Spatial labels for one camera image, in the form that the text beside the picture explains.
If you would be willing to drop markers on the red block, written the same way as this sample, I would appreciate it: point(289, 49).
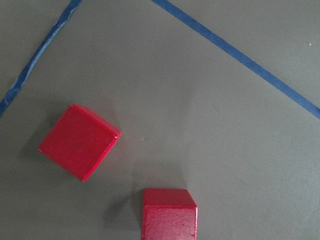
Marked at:
point(79, 141)
point(168, 214)

